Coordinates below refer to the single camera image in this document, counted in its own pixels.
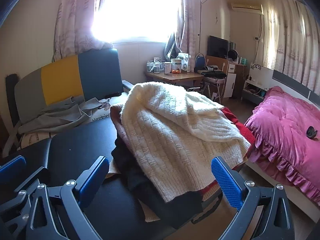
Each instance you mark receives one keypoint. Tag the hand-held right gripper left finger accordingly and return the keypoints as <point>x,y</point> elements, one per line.
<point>91,182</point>

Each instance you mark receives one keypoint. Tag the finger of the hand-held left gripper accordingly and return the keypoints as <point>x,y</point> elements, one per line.
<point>12,167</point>

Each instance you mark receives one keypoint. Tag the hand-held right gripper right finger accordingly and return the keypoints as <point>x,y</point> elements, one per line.
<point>226,182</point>

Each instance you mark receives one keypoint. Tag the cream knit sweater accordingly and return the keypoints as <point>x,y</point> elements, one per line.
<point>175,135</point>

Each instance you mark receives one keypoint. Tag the red garment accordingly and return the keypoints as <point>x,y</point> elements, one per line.
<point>240,127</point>

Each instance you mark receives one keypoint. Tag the black garment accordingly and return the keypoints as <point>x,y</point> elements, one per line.
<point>150,192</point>

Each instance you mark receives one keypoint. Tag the grey garment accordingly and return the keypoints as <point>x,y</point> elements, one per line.
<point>57,117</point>

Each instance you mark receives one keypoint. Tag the black leaning panel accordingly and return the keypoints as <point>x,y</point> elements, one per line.
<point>12,100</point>

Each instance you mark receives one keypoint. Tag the pink ruffled bedspread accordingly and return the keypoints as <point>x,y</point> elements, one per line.
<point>285,130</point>

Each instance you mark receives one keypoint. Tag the black hair clip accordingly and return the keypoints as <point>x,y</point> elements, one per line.
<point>311,132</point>

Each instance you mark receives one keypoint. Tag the white small cabinet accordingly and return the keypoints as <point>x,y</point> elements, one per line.
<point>229,80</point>

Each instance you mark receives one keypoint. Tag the wooden side cabinet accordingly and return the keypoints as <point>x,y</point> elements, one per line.
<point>240,77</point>

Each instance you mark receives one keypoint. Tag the white bedside shelf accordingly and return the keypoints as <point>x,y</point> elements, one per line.
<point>260,77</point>

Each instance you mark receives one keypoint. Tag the wooden desk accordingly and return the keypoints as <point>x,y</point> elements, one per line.
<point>172,78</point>

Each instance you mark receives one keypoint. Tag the blue bag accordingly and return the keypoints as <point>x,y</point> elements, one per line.
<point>199,63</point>

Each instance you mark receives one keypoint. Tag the teal tissue box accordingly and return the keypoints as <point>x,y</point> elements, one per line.
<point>243,60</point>

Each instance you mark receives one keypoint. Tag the round desk fan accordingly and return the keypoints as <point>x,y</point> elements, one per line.
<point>232,55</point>

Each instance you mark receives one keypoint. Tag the white product box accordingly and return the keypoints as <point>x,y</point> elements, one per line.
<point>184,62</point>

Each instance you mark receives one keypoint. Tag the large tin can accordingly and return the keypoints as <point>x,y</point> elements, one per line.
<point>176,65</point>

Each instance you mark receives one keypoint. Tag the cluster of medicine bottles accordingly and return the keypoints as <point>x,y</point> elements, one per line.
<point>155,67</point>

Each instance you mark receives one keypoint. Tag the black monitor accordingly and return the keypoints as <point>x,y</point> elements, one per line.
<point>218,46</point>

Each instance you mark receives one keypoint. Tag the grey hanging cloth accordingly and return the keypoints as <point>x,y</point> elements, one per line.
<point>171,46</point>

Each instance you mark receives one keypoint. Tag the white floor lamp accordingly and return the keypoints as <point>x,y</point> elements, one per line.
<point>200,25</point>

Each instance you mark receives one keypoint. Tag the pink patterned window curtain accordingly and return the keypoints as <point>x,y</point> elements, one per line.
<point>188,17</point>
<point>75,17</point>

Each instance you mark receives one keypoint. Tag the white air conditioner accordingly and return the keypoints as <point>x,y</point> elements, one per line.
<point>246,8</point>

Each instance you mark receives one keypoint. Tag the white metal frame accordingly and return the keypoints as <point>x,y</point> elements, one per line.
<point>10,142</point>

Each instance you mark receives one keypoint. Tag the white and grey bed frame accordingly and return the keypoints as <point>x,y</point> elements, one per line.
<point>290,80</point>

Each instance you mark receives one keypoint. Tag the beige patterned wall curtain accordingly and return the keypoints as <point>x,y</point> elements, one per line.
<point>292,35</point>

